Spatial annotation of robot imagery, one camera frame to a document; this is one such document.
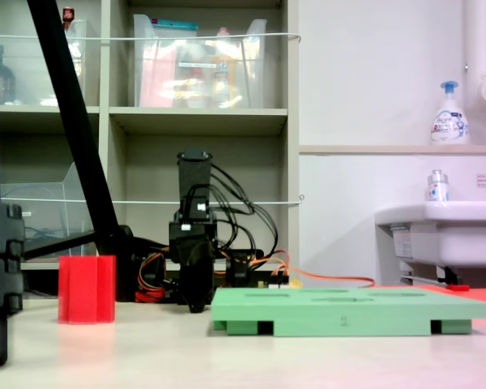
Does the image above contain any pink flat package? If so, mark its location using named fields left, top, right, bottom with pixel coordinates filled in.
left=139, top=45, right=178, bottom=109

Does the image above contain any white foam soap pump bottle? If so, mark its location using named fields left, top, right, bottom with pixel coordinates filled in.
left=430, top=80, right=471, bottom=146

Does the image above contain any green shape hole board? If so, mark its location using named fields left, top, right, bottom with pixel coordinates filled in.
left=210, top=287, right=486, bottom=338

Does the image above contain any black tripod brace bar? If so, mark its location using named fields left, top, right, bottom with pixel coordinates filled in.
left=22, top=229, right=99, bottom=261

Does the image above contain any large clear plastic bin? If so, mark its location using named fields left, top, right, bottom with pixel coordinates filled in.
left=132, top=14, right=268, bottom=109

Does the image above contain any orange looped wire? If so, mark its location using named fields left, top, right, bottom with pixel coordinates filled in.
left=139, top=250, right=172, bottom=297

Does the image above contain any dark glass bottle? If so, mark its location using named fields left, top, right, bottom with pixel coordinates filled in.
left=0, top=44, right=17, bottom=106

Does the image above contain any beige shelf unit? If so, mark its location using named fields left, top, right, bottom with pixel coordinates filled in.
left=0, top=0, right=301, bottom=301

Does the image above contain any orange label bottle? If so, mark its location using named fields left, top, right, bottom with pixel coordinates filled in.
left=209, top=27, right=238, bottom=108

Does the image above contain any white sink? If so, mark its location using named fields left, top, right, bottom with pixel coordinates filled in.
left=374, top=200, right=486, bottom=285

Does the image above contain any long orange wire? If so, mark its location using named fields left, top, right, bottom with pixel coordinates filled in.
left=249, top=250, right=376, bottom=289

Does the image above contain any white shelf cord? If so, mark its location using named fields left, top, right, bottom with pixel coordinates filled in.
left=0, top=32, right=303, bottom=45
left=0, top=194, right=306, bottom=207

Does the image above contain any red cross columnar block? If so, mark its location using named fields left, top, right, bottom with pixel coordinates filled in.
left=58, top=254, right=117, bottom=326

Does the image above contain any notched black stack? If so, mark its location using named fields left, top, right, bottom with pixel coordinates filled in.
left=0, top=202, right=26, bottom=368

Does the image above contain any small clear sanitizer bottle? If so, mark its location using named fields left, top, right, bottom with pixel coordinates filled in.
left=425, top=169, right=450, bottom=203

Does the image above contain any circuit board with green terminal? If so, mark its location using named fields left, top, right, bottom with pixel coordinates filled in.
left=257, top=271, right=292, bottom=290

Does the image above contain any black arm wire bundle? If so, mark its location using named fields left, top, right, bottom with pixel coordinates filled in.
left=209, top=161, right=279, bottom=263

